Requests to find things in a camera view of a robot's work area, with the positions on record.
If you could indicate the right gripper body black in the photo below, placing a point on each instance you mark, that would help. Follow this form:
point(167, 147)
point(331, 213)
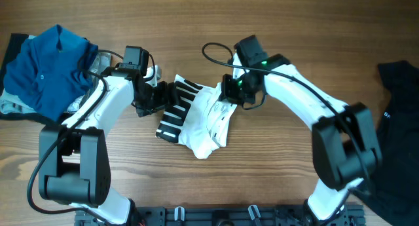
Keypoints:
point(230, 93)

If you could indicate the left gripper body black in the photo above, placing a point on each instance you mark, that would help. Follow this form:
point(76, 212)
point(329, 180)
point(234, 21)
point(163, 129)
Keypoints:
point(156, 97)

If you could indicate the white t-shirt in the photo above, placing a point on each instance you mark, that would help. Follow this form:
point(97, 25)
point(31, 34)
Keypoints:
point(200, 121)

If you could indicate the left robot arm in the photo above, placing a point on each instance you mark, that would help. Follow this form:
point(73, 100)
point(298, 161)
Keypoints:
point(73, 167)

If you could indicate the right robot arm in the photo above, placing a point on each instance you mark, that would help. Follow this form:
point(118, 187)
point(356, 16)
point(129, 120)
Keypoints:
point(345, 149)

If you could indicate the light grey folded garment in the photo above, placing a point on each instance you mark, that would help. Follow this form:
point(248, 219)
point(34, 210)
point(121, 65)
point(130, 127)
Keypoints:
point(101, 61)

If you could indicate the blue polo shirt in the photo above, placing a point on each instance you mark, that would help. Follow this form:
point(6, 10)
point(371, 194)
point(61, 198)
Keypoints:
point(45, 73)

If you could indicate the black garment right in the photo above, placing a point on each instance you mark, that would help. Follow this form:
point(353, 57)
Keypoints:
point(396, 181)

